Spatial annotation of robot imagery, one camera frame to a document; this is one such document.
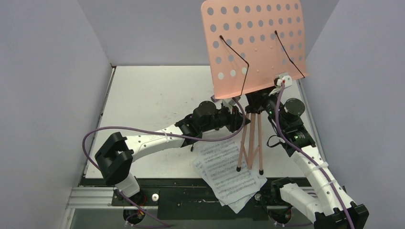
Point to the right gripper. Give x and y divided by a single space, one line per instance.
262 97

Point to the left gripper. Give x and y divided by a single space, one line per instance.
236 119

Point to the sheet music page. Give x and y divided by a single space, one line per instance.
217 155
234 189

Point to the pink music stand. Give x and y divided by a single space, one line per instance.
249 43

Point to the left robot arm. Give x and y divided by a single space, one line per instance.
118 152

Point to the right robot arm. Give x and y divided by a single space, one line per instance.
331 207

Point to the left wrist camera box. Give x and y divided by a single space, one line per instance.
229 103

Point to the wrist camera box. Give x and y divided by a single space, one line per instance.
229 103
283 78

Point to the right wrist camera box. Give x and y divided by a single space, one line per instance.
283 78

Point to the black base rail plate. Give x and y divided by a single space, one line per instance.
192 198

